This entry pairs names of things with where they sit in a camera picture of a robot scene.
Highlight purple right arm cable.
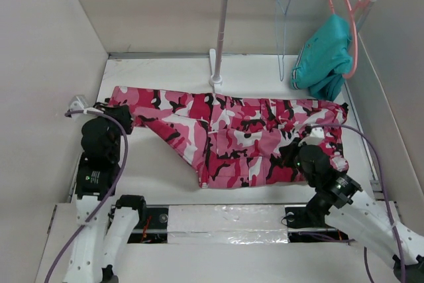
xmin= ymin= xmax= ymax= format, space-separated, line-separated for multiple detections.
xmin=311 ymin=123 xmax=407 ymax=283

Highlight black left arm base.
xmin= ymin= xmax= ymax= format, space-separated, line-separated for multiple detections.
xmin=109 ymin=195 xmax=169 ymax=244

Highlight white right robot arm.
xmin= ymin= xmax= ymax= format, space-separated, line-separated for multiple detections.
xmin=284 ymin=143 xmax=423 ymax=282

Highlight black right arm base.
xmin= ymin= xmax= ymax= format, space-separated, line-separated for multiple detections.
xmin=281 ymin=205 xmax=354 ymax=244

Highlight blue wire hanger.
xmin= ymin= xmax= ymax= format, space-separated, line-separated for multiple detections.
xmin=274 ymin=0 xmax=292 ymax=82

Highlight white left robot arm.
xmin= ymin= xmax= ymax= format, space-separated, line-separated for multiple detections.
xmin=63 ymin=105 xmax=148 ymax=282

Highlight pink plastic hanger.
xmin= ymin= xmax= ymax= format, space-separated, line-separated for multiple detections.
xmin=343 ymin=0 xmax=370 ymax=80

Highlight pink camouflage trousers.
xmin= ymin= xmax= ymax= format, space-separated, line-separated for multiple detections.
xmin=109 ymin=86 xmax=348 ymax=189

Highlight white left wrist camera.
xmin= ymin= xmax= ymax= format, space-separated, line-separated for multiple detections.
xmin=69 ymin=95 xmax=89 ymax=111

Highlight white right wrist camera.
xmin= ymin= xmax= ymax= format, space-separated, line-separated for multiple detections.
xmin=297 ymin=127 xmax=325 ymax=147

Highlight teal shorts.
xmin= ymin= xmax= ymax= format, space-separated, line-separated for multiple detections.
xmin=290 ymin=14 xmax=353 ymax=101

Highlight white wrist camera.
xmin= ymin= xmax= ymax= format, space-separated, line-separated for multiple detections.
xmin=297 ymin=127 xmax=325 ymax=147
xmin=69 ymin=95 xmax=89 ymax=111

